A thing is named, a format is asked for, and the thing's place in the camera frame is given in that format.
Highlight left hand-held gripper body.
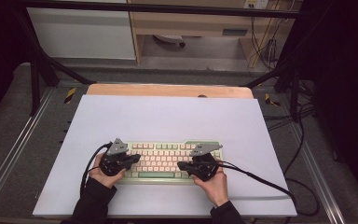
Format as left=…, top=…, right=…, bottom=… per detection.
left=99, top=137, right=130, bottom=177

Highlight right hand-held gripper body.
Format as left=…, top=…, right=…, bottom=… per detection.
left=189, top=142, right=224, bottom=183

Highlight person's left hand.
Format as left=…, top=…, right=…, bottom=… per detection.
left=89, top=152, right=127, bottom=189

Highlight person's right hand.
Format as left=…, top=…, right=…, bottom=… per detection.
left=189, top=161, right=230, bottom=208

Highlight white table mat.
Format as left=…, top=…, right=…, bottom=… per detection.
left=32, top=94, right=298, bottom=218

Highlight yellow and black tape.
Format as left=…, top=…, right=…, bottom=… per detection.
left=63, top=87, right=77, bottom=105
left=264, top=92, right=282, bottom=107

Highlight black metal stand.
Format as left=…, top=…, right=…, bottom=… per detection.
left=12, top=6, right=98, bottom=117
left=243, top=6, right=312, bottom=123

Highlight office chair base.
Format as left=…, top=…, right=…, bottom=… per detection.
left=152, top=34, right=186, bottom=49

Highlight white cabinet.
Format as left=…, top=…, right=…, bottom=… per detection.
left=26, top=7, right=137, bottom=61

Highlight wooden desk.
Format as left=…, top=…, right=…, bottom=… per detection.
left=126, top=0, right=303, bottom=69

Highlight black metal crossbar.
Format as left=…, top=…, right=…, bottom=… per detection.
left=18, top=0, right=303, bottom=20

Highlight white power strip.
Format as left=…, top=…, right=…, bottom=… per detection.
left=242, top=0, right=270, bottom=10

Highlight left hand-held gripper cable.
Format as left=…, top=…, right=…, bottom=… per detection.
left=79, top=141, right=114, bottom=198

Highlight hand-held gripper cable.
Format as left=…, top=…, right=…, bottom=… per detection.
left=79, top=141, right=114, bottom=198
left=217, top=160, right=320, bottom=217

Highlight right hand-held gripper cable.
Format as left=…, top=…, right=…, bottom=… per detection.
left=217, top=160, right=320, bottom=217

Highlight black floor cables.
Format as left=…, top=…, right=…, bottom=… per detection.
left=262, top=102, right=317, bottom=175

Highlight aluminium floor rail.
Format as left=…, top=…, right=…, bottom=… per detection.
left=287, top=122, right=347, bottom=224
left=0, top=88, right=58, bottom=213

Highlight hanging black cables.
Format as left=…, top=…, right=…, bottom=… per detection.
left=249, top=13, right=282, bottom=71

